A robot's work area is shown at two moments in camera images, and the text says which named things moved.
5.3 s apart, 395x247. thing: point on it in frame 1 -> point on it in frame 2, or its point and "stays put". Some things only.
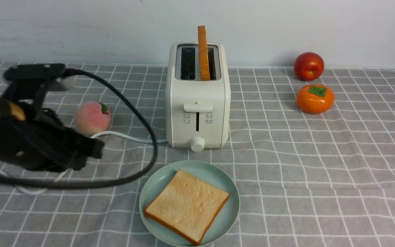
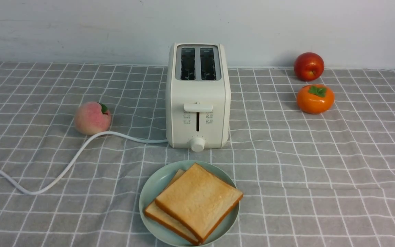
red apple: (308, 66) stays put
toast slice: (204, 74) -> (199, 200)
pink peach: (91, 117) stays put
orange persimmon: (315, 98) stays put
